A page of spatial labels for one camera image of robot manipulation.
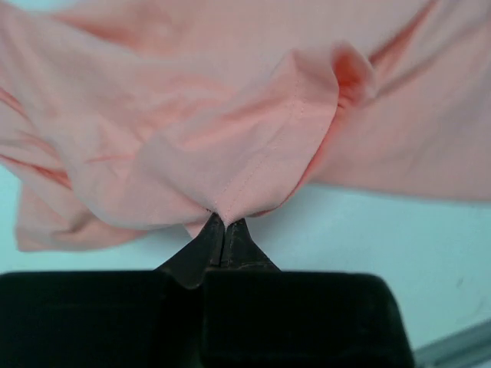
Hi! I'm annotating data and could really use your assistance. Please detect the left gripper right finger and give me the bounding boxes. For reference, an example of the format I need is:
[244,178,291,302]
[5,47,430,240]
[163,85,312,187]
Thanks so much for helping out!
[203,220,415,367]

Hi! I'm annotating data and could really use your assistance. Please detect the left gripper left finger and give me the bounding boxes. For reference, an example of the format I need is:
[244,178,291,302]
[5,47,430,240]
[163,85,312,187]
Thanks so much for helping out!
[1,215,224,367]

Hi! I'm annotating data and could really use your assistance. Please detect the salmon pink t shirt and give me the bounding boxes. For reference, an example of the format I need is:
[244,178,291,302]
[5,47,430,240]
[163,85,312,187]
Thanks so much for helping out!
[1,1,490,251]

